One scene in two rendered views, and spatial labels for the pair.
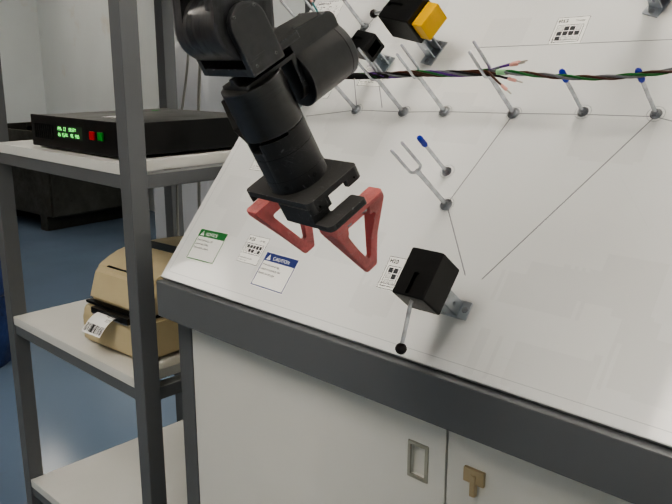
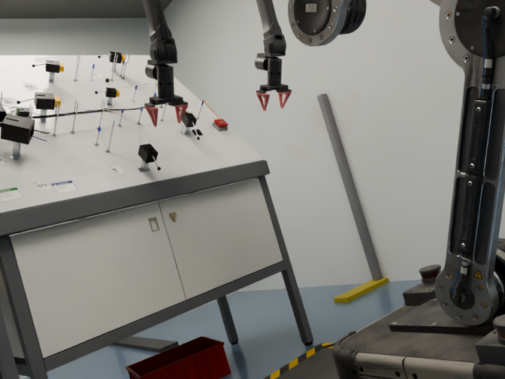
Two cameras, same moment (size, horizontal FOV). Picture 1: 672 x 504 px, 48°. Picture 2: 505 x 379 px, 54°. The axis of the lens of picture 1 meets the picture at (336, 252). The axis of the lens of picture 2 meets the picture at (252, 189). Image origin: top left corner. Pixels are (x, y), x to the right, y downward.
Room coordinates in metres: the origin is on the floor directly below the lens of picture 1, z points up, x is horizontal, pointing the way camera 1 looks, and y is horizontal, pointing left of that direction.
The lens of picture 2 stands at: (0.40, 1.75, 0.65)
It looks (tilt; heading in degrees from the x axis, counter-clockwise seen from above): 3 degrees up; 274
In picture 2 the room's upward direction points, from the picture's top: 17 degrees counter-clockwise
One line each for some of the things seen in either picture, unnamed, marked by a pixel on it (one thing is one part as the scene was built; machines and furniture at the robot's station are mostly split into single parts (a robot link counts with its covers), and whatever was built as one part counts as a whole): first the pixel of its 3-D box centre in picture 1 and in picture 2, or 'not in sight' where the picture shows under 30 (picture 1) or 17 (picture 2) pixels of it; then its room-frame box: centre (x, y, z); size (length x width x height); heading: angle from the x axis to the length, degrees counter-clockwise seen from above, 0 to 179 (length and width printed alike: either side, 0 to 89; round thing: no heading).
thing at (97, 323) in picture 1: (99, 324); not in sight; (1.43, 0.47, 0.73); 0.06 x 0.05 x 0.03; 50
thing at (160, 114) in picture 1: (145, 130); not in sight; (1.59, 0.39, 1.09); 0.35 x 0.33 x 0.07; 46
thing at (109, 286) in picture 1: (169, 290); not in sight; (1.56, 0.35, 0.76); 0.30 x 0.21 x 0.20; 140
